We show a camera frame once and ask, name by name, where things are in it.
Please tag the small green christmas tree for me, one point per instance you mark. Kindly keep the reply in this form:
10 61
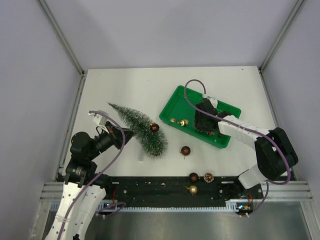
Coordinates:
154 144

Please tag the small gold pine cone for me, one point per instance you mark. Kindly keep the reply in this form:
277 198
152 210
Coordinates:
183 122

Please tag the green plastic tray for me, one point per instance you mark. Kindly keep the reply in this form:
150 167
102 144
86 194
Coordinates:
178 108

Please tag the pine cone pair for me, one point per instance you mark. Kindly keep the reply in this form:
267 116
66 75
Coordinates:
208 177

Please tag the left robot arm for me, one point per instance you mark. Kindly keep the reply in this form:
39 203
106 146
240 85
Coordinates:
84 188

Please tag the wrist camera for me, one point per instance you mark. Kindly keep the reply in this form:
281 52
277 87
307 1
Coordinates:
214 102
99 117

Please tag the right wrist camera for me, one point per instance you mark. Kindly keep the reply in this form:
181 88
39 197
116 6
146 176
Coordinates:
214 102

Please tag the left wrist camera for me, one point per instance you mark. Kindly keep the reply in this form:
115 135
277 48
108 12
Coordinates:
99 117

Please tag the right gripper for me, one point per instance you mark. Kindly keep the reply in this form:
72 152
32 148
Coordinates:
198 124

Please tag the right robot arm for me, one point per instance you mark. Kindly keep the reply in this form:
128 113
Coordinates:
274 152

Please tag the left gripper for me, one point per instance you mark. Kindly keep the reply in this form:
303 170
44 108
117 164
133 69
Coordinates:
114 133

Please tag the dark brown small bauble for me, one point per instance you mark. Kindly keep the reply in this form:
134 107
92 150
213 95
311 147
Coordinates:
154 127

